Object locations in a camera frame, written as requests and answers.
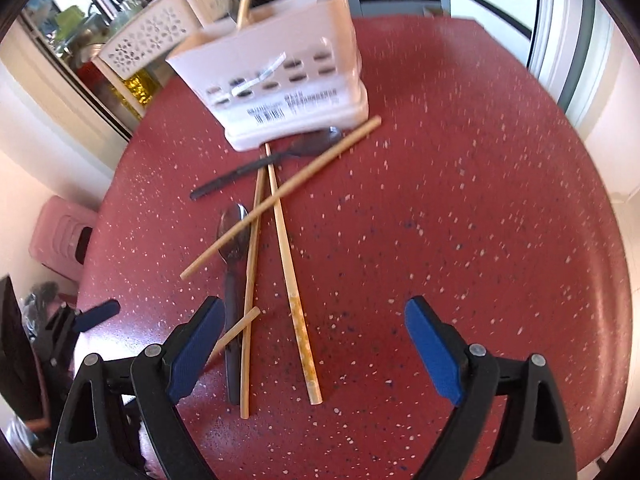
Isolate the long bamboo chopstick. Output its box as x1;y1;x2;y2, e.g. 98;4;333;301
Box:
180;115;383;281

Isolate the pink plastic utensil holder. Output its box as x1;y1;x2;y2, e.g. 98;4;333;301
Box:
167;0;369;152

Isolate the black kitchen faucet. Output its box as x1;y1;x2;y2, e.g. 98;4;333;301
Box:
87;0;125;20

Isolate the short visible bamboo chopstick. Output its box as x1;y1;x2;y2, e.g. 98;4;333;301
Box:
205;307;262;368

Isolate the pink plastic stool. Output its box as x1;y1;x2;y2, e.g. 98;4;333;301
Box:
28;195;98;284

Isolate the dark spoon under chopsticks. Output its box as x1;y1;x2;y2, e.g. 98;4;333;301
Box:
218;203;250;405

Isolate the bamboo chopstick right vertical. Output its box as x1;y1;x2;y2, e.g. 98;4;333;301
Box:
263;142;324;406

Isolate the bamboo chopstick vertical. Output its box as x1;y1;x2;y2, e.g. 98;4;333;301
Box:
263;142;324;406
240;169;266;419

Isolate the bamboo chopstick left vertical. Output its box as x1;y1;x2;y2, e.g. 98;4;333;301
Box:
240;169;266;419

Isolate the dark spoon near holder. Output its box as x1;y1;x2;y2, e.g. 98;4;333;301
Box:
190;127;343;200

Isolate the beige perforated storage cart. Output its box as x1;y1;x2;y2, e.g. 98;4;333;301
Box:
92;0;231;116

